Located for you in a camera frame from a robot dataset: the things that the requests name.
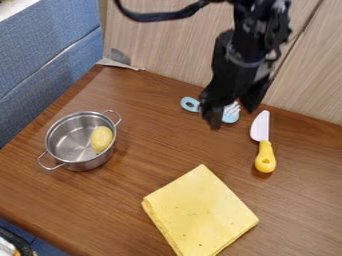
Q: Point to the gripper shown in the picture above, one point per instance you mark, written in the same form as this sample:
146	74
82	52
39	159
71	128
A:
234	75

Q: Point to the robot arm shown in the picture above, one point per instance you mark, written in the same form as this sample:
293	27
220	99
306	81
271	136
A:
260	20

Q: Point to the light blue toy fork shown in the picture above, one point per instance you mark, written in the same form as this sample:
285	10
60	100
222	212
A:
190	104

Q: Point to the yellow cloth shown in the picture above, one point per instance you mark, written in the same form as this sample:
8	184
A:
200	210

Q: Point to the grey paper scrap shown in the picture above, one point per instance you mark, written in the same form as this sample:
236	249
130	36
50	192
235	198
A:
118	60

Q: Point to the yellow toy potato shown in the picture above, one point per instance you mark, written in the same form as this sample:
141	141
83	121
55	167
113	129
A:
101	139

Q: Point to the silver pot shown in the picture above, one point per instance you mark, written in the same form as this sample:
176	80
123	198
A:
71	140

